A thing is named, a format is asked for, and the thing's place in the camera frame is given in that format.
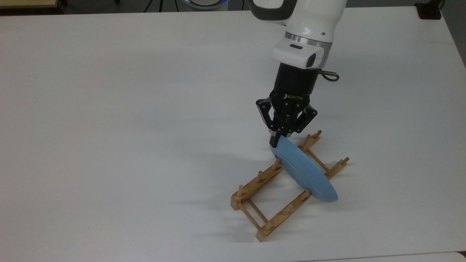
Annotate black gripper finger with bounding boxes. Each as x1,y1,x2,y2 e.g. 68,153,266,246
283,105,318,138
256,98,281,147

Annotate short olive gripper cable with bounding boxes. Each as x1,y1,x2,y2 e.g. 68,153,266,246
319,69,340,83

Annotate blue round plate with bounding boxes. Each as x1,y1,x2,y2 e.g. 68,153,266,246
269,138,339,203

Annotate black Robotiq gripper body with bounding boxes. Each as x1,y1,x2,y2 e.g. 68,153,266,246
271,64,321,133

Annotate black tripod legs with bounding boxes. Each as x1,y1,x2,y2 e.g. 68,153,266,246
144,0,165,13

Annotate black table clamp mount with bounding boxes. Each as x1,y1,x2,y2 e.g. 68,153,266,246
415,0,445,20

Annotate wooden plate rack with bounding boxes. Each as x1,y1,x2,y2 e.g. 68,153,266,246
230,130,350,242

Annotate wooden desk edge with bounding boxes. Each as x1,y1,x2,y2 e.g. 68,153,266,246
0,0,59,9

